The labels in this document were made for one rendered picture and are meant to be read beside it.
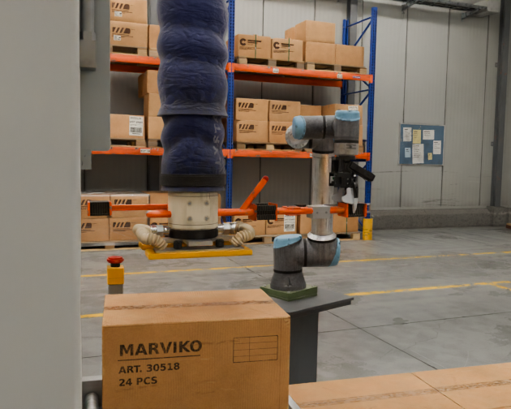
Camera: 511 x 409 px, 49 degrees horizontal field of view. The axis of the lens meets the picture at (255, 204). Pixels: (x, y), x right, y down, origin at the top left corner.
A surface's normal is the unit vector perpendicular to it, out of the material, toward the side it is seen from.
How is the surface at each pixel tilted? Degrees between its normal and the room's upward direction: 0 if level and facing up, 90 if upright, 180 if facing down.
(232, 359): 90
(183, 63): 77
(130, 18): 94
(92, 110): 90
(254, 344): 90
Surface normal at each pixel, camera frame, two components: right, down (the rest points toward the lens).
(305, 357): 0.66, 0.07
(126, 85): 0.36, 0.08
